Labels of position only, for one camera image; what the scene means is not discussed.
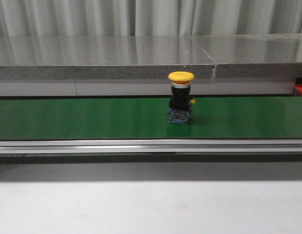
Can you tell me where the green conveyor belt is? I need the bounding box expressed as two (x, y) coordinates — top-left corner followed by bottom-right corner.
(0, 97), (302, 140)

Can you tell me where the grey stone slab right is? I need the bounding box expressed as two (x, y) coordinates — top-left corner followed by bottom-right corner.
(191, 34), (302, 78)

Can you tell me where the grey stone slab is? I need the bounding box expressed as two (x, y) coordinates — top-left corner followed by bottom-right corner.
(191, 34), (302, 78)
(0, 36), (213, 81)

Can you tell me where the grey stone slab left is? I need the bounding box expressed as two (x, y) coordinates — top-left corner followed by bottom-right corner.
(0, 36), (213, 81)

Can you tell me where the white panel under slabs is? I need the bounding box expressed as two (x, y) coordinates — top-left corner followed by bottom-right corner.
(0, 78), (296, 97)

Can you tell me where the white pleated curtain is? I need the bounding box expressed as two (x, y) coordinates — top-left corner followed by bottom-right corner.
(0, 0), (302, 38)

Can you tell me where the aluminium conveyor side rail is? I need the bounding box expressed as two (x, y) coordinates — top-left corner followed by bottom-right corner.
(0, 138), (302, 154)

